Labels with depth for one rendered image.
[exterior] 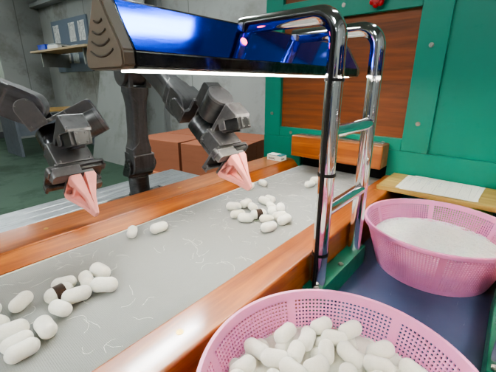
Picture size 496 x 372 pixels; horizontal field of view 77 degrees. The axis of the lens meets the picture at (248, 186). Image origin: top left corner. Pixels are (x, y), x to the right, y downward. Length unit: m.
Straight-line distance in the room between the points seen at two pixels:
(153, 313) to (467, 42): 0.90
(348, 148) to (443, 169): 0.25
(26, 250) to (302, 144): 0.79
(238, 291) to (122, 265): 0.22
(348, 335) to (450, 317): 0.23
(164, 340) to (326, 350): 0.18
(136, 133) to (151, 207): 0.31
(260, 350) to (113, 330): 0.18
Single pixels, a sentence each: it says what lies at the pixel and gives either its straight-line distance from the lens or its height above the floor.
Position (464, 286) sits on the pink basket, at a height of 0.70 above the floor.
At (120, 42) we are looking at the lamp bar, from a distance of 0.36.
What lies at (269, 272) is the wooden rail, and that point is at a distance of 0.47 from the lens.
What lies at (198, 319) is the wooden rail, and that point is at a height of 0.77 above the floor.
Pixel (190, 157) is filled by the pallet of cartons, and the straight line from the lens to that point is 2.96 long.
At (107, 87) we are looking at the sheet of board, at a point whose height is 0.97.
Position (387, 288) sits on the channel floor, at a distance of 0.64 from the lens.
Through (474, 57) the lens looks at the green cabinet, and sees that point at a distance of 0.97.
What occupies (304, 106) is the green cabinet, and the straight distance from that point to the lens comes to 1.12.
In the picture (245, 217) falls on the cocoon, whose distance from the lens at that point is 0.66.
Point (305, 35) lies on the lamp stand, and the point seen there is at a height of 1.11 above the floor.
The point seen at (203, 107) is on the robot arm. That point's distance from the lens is 0.68.
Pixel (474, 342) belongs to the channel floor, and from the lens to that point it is 0.59.
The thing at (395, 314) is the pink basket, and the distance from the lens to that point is 0.43.
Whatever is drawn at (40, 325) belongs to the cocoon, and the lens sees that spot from 0.46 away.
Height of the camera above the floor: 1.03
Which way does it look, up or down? 18 degrees down
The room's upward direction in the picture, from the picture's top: straight up
